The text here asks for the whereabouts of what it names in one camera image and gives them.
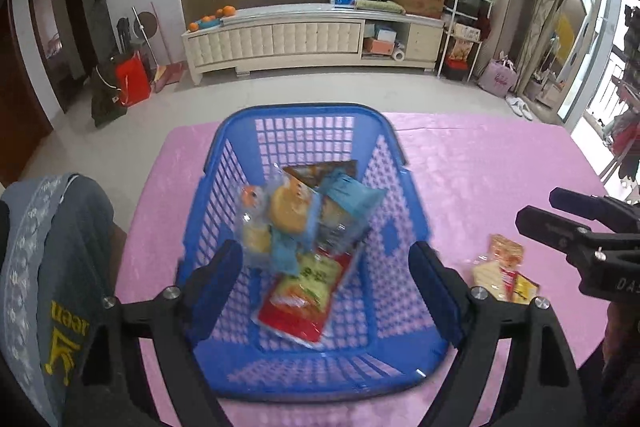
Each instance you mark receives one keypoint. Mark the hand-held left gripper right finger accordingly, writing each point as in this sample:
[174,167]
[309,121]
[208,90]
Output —
[435,297]

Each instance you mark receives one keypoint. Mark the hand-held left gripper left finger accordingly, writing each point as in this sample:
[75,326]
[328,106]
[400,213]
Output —
[215,297]

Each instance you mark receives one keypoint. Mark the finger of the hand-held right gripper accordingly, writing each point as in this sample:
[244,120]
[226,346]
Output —
[550,224]
[590,204]

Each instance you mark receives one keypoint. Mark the clear cracker packet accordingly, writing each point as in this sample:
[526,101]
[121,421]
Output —
[487,277]

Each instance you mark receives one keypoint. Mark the yellow snack packet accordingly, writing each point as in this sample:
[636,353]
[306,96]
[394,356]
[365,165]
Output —
[526,291]

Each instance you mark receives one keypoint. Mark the red green snack packet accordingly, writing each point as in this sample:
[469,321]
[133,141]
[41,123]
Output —
[300,302]

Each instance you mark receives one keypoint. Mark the dark purple snack packet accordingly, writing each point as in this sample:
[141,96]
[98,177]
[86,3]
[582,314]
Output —
[320,170]

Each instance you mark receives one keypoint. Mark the blue plastic basket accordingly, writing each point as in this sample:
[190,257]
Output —
[300,110]

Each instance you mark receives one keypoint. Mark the person's right forearm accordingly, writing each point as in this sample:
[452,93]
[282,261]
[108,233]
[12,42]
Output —
[622,337]

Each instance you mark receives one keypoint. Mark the pink tablecloth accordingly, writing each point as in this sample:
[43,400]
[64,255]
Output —
[475,167]

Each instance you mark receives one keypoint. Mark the white slipper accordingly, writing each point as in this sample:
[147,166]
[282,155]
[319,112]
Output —
[525,109]
[514,103]

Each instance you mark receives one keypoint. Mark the pink bag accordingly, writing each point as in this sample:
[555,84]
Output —
[497,79]

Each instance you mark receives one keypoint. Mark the white shelf rack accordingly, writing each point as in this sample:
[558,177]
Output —
[465,22]

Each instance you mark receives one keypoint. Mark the pink dustpan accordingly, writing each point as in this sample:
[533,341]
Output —
[167,77]

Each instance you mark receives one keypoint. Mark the dark green bag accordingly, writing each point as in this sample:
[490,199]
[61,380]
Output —
[105,99]

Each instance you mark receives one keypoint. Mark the white paper roll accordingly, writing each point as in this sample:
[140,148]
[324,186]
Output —
[399,55]

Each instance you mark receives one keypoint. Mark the red bag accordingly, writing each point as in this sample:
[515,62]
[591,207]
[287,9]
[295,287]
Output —
[132,79]

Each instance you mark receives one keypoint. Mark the orange box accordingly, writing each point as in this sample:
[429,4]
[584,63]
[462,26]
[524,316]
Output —
[377,47]

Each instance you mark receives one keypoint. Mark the cream TV cabinet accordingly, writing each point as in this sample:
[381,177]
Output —
[280,42]

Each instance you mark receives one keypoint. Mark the brown wooden door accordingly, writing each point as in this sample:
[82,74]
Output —
[20,107]

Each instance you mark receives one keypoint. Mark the small blue tray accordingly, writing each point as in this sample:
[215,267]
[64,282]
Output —
[211,24]

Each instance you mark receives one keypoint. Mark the black upright appliance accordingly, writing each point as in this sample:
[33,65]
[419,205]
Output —
[123,36]

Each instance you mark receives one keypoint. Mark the green folded cloth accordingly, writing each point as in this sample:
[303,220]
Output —
[380,5]

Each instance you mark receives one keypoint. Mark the small round wall decoration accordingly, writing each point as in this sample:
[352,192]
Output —
[148,23]

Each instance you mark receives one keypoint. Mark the dark brown door frame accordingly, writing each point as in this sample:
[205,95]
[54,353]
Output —
[80,32]

